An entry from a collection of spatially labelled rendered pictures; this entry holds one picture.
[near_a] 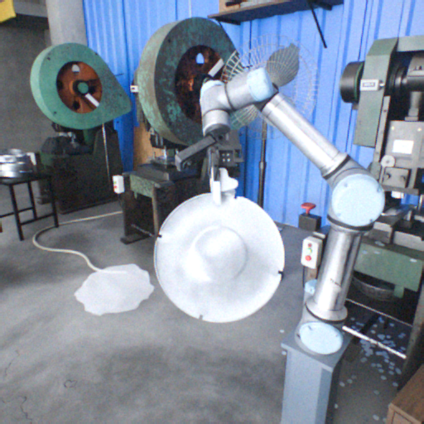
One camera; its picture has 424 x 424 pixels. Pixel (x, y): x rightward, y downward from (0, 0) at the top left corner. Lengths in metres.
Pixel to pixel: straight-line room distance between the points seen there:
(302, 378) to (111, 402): 0.85
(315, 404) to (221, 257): 0.80
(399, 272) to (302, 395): 0.66
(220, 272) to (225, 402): 1.03
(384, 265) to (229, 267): 1.03
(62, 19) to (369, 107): 5.00
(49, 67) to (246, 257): 3.22
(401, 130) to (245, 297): 1.16
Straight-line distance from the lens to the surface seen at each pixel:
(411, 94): 1.70
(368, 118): 1.68
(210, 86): 0.95
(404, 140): 1.69
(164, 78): 2.23
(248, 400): 1.71
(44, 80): 3.70
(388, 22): 3.02
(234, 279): 0.75
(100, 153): 4.22
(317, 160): 1.02
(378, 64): 1.67
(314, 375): 1.32
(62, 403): 1.81
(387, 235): 1.68
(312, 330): 1.05
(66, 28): 5.99
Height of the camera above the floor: 1.29
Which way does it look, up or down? 20 degrees down
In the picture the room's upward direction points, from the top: straight up
